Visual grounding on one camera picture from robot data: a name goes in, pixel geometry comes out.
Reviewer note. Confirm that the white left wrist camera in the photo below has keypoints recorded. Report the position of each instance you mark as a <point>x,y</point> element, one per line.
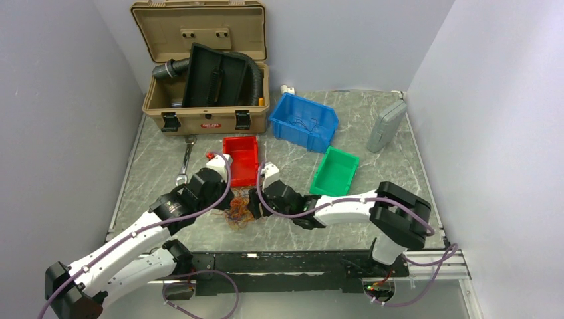
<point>218,164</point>

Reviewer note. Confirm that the green plastic bin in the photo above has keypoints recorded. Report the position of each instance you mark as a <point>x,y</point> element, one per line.
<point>335,173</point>

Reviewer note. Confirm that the white pipe elbow fitting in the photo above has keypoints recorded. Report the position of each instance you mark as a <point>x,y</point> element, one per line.
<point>284,89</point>

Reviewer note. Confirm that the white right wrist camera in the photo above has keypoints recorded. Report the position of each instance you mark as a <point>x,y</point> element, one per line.
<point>269,174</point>

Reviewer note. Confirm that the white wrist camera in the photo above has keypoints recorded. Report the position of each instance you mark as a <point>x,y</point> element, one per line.
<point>218,164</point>
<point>269,174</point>

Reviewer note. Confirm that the black tray insert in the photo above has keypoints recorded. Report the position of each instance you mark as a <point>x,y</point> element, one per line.
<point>214,78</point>

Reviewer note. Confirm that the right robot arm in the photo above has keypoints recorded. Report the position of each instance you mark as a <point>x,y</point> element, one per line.
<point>401,216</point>

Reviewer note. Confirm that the red plastic bin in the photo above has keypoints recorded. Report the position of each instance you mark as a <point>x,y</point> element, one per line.
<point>245,160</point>

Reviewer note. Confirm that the silver combination wrench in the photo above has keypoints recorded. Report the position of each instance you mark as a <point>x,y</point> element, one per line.
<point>182,178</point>

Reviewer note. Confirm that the blue plastic bin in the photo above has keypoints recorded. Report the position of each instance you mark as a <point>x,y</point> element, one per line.
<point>303,122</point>

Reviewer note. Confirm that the grey plastic case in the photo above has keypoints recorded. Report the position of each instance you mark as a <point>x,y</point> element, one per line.
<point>386,126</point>

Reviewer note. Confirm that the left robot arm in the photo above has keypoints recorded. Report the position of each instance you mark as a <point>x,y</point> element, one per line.
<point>143,252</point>

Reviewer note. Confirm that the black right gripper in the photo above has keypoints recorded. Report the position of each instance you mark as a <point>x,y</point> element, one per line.
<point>254,203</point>

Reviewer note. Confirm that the tan open toolbox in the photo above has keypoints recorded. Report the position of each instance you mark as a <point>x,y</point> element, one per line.
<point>170,28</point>

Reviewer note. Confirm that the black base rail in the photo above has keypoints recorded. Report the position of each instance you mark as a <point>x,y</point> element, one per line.
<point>286,271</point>

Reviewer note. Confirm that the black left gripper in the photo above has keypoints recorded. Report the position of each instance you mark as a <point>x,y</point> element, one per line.
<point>225,203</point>

